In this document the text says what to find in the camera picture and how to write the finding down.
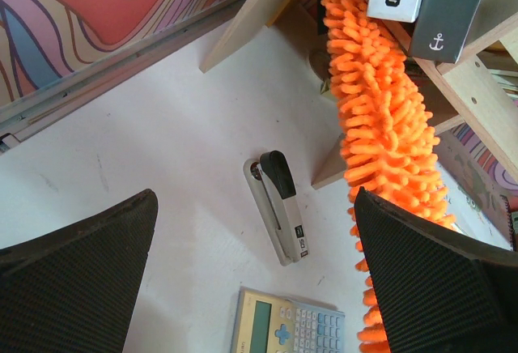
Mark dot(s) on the grey pocket calculator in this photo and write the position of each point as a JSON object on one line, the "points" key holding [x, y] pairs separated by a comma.
{"points": [[268, 323]]}

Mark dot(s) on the black and white stapler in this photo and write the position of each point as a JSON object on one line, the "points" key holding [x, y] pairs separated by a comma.
{"points": [[273, 189]]}

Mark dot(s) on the wooden bookshelf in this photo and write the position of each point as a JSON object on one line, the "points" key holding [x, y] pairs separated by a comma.
{"points": [[467, 86]]}

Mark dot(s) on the orange microfiber duster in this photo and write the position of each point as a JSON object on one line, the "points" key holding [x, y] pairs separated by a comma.
{"points": [[387, 144]]}

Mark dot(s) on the Twins story magazine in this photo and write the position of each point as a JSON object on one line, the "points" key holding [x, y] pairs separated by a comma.
{"points": [[441, 29]]}

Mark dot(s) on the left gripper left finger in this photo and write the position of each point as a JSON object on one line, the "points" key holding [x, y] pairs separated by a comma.
{"points": [[74, 289]]}

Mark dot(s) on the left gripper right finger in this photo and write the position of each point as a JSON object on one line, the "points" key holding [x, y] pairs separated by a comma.
{"points": [[437, 290]]}

